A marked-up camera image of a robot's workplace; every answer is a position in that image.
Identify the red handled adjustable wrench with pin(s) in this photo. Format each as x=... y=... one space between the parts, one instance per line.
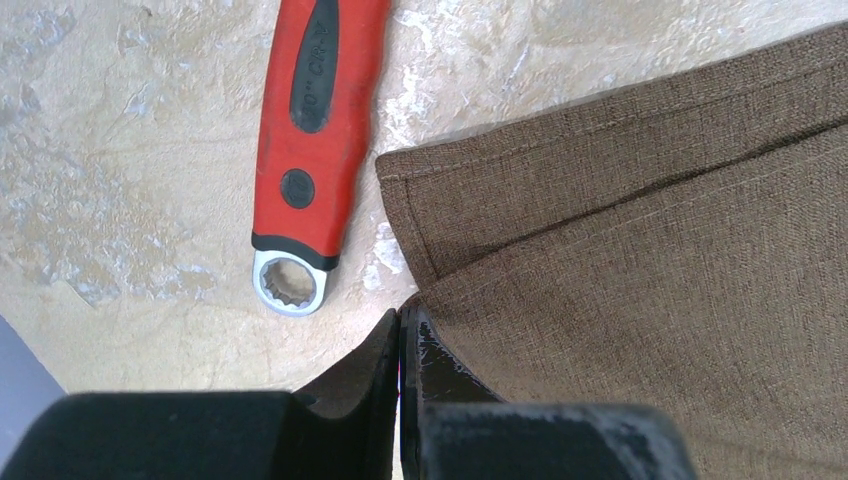
x=315 y=128

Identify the brown cloth napkin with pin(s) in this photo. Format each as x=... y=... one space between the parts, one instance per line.
x=681 y=243

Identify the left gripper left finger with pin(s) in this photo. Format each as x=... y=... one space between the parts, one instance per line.
x=339 y=426

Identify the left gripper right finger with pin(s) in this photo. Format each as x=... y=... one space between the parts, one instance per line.
x=452 y=426

